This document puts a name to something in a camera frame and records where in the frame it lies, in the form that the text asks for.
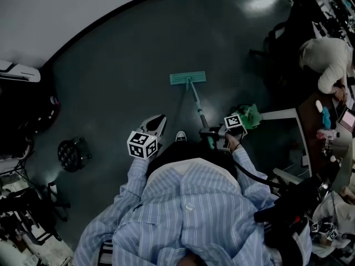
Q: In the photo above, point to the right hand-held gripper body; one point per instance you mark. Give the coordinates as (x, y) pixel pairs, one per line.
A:
(233, 122)

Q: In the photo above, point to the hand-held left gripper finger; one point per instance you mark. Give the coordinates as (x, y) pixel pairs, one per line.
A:
(163, 127)
(151, 118)

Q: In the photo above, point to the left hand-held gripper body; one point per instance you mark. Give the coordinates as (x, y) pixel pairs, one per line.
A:
(140, 145)

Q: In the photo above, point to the teal mop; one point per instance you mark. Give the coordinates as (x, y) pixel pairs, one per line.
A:
(187, 78)

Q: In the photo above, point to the person's right forearm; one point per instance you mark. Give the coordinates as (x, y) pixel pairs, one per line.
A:
(247, 168)

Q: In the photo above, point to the person's left forearm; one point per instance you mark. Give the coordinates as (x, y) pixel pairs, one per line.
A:
(136, 176)

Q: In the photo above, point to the person's right hand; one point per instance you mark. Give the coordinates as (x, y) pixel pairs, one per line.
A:
(234, 140)

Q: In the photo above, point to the green cloth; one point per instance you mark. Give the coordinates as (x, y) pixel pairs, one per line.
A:
(249, 115)

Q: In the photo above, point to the person's left shoe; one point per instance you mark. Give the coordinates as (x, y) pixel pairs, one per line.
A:
(181, 136)

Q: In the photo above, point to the black wrist band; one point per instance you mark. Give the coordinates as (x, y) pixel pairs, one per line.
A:
(238, 147)

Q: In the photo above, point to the person's black trousers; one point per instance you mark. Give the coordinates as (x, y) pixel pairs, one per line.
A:
(177, 154)

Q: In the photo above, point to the white edged desk panel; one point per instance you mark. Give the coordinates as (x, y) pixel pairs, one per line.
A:
(277, 113)

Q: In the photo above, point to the black round stool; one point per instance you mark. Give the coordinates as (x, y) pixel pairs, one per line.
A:
(68, 155)

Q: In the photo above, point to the brown wooden desk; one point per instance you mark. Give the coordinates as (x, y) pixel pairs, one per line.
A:
(313, 145)

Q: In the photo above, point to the person's striped blue shirt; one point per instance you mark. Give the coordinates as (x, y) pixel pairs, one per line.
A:
(183, 217)

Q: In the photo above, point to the small white bottle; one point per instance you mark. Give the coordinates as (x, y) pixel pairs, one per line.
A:
(319, 106)

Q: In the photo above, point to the black office chair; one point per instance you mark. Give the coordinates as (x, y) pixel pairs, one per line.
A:
(280, 43)
(30, 204)

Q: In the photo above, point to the teal cloth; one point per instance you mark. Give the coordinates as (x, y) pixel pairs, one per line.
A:
(326, 118)

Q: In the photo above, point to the pink packet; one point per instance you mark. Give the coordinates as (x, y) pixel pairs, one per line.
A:
(327, 134)

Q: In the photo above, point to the laptop with pink screen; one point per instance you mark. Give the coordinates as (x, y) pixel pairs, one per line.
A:
(348, 119)

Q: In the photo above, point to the black mobile base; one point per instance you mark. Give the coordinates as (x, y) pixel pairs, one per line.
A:
(25, 107)

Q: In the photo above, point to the grey gripper device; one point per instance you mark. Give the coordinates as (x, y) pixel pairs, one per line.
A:
(324, 229)

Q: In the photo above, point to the white and black appliance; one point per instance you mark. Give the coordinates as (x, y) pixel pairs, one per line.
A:
(16, 72)

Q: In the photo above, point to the white cluttered workbench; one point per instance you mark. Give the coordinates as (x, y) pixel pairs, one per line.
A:
(335, 7)

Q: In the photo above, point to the white equipment table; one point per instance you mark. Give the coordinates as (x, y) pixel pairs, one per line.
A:
(16, 248)

